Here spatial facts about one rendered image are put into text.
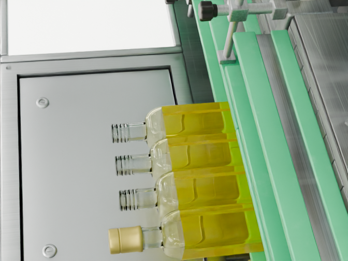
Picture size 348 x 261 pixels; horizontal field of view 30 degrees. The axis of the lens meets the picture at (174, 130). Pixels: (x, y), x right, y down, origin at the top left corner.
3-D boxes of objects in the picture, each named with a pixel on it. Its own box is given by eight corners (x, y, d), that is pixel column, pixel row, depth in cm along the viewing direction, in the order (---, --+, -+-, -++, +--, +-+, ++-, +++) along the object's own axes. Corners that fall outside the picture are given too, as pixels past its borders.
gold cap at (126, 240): (140, 220, 87) (107, 223, 87) (143, 243, 85) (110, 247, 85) (139, 233, 90) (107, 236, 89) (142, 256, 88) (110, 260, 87)
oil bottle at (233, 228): (299, 212, 95) (155, 227, 92) (309, 194, 91) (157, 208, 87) (309, 248, 92) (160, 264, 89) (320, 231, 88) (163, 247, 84)
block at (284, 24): (311, 38, 103) (269, 41, 102) (328, -5, 95) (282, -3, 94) (317, 55, 101) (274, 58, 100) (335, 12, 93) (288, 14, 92)
